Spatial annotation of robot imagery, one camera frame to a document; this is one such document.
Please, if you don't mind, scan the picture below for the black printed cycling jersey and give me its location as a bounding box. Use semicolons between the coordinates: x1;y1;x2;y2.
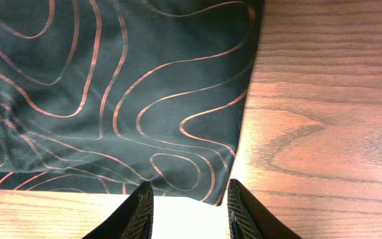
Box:
0;0;263;205

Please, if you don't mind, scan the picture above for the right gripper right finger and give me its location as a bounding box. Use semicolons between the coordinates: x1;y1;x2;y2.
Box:
227;179;302;239

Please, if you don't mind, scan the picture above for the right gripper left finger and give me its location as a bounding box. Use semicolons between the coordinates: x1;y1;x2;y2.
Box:
83;181;154;239

